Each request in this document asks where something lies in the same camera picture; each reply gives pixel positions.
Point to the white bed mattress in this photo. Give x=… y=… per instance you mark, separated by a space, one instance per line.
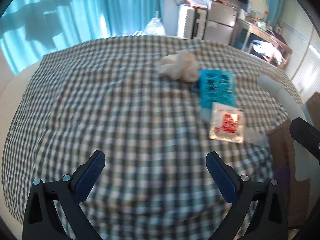
x=10 y=100

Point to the oval vanity mirror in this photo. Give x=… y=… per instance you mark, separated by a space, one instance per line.
x=259 y=7

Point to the white louvered wardrobe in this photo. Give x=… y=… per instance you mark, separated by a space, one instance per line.
x=301 y=36

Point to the checkered tablecloth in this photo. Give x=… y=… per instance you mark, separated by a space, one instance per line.
x=107 y=95

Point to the teal curtain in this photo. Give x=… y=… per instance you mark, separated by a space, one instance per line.
x=31 y=29

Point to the large water jug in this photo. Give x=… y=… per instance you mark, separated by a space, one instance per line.
x=154 y=27

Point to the wooden desk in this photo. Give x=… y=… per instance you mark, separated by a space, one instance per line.
x=250 y=28

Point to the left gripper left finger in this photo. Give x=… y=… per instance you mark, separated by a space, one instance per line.
x=41 y=220

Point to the cardboard box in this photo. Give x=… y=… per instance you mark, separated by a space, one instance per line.
x=296 y=172

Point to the clothes on chair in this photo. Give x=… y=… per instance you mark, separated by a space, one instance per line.
x=266 y=50

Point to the wooden chair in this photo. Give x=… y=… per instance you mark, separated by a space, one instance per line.
x=267 y=53

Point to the teal blister pack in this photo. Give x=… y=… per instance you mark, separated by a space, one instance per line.
x=216 y=86

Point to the white tissue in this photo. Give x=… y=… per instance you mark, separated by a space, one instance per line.
x=181 y=66

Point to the white suitcase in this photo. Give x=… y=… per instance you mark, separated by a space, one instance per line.
x=191 y=22

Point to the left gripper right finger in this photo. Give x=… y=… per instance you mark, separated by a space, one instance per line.
x=269 y=220

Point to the red white sachet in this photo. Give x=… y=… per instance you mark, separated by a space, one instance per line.
x=227 y=123

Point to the silver mini fridge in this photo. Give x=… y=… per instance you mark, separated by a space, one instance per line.
x=220 y=23

